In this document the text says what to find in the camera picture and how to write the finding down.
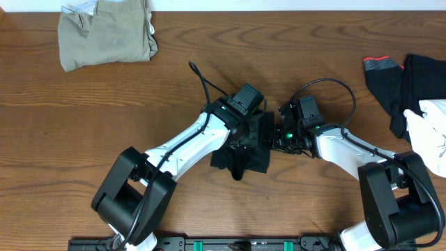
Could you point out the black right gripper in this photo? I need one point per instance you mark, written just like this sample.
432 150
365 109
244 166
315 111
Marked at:
277 142

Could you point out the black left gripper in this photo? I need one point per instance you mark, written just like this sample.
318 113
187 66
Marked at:
260 130

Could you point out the black polo shirt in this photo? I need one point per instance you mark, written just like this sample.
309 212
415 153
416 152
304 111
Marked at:
239 159

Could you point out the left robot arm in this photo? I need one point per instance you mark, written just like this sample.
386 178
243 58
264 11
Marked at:
137 190

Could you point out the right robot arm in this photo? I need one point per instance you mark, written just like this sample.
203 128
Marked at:
399 200

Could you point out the black garment with red trim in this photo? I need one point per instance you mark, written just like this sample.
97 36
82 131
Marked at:
399 87

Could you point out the white printed t-shirt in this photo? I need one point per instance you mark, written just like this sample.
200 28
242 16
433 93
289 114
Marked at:
427 134

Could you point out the folded khaki pants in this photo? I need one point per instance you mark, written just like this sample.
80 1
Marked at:
98 32

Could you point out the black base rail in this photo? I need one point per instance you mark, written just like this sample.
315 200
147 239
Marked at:
303 243

